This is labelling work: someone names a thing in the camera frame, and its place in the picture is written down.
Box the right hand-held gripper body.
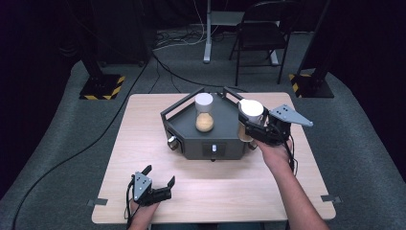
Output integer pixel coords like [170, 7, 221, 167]
[267, 103, 314, 147]

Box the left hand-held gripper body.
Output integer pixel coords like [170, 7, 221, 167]
[131, 172, 172, 207]

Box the sand hourglass with white caps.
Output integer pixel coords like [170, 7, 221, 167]
[237, 99, 266, 143]
[193, 92, 215, 133]

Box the dark grey hexagonal drawer rack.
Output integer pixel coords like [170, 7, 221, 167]
[160, 85, 259, 162]

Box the person's left hand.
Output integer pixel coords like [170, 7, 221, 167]
[129, 200, 160, 222]

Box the person's right hand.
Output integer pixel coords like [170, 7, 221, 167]
[255, 137, 293, 173]

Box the black drawer with white tab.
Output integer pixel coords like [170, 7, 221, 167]
[166, 130, 182, 151]
[201, 142, 227, 158]

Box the black stand with striped base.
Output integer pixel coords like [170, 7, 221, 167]
[288, 0, 335, 99]
[68, 0, 126, 101]

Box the grey tape piece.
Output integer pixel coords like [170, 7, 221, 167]
[86, 197, 109, 207]
[320, 194, 342, 204]

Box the black folding chair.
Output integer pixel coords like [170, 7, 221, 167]
[228, 0, 304, 87]

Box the left hand-held gripper cable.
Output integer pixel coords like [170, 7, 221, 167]
[124, 176, 142, 230]

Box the hand-held gripper cable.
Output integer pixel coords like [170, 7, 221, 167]
[124, 176, 142, 230]
[285, 133, 300, 177]

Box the right hand-held gripper cable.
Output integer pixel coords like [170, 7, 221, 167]
[285, 133, 300, 177]

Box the long black floor cable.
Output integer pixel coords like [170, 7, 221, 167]
[11, 54, 151, 230]

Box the white metal desk frame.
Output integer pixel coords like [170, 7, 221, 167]
[203, 0, 280, 67]

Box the white cable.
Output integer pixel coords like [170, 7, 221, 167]
[152, 0, 209, 52]

